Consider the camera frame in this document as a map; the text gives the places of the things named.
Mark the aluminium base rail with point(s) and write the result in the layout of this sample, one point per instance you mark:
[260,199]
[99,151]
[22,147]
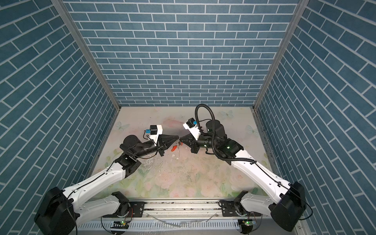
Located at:
[187,209]

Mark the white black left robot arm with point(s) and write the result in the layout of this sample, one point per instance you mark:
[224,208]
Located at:
[61,211]

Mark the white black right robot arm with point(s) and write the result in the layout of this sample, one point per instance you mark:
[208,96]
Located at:
[285,202]

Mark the aluminium corner post left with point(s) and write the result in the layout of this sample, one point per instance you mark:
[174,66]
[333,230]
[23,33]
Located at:
[74,31]

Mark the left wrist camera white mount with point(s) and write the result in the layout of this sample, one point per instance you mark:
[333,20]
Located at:
[153,133]

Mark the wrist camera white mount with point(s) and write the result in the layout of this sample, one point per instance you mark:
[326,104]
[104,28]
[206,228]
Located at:
[192,126]
[153,133]

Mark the aluminium corner post right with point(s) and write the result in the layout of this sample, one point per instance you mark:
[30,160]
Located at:
[301,6]

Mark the white slotted cable duct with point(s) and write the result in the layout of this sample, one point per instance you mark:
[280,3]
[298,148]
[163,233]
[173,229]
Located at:
[163,225]

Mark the aluminium corner post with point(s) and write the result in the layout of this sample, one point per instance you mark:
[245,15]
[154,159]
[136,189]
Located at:
[74,31]
[301,6]

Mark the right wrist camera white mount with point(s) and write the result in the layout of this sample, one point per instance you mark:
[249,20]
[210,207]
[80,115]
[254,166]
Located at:
[192,126]

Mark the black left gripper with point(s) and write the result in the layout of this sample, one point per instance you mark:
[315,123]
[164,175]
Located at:
[162,143]

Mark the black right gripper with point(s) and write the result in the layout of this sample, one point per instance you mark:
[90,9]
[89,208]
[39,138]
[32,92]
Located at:
[192,143]

